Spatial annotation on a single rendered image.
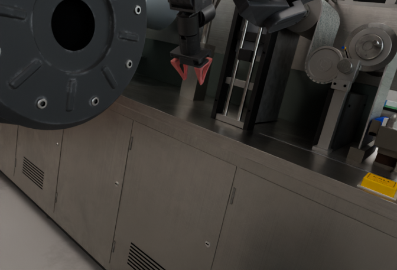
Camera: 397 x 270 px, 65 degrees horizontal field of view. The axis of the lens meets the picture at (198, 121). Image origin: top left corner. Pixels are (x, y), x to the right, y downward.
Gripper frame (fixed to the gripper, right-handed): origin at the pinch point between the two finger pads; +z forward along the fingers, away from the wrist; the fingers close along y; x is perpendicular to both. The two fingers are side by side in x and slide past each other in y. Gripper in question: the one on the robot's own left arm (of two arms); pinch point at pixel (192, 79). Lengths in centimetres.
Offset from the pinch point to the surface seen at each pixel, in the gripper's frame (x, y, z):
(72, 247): 32, 65, 102
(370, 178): 3, -52, 12
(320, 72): -33.2, -29.3, 7.4
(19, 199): 27, 124, 105
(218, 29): -75, 34, 18
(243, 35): -28.6, -2.4, -3.1
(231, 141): 3.6, -14.7, 15.8
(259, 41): -27.8, -9.0, -2.4
